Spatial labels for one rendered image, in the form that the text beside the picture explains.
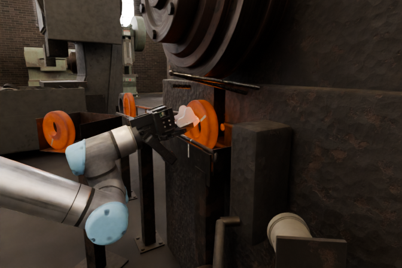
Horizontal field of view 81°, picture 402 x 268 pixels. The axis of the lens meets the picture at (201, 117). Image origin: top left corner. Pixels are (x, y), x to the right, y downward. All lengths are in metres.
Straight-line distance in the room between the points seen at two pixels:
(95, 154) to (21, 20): 10.27
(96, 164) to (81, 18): 2.73
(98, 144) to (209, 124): 0.28
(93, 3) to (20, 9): 7.66
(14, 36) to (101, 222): 10.37
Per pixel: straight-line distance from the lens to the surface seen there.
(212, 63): 0.55
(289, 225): 0.38
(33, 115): 2.97
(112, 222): 0.50
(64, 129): 1.06
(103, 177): 0.62
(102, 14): 3.31
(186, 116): 0.66
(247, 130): 0.45
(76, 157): 0.61
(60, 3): 3.23
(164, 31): 0.59
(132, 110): 1.44
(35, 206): 0.51
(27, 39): 10.70
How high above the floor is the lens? 0.90
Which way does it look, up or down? 10 degrees down
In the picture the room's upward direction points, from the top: straight up
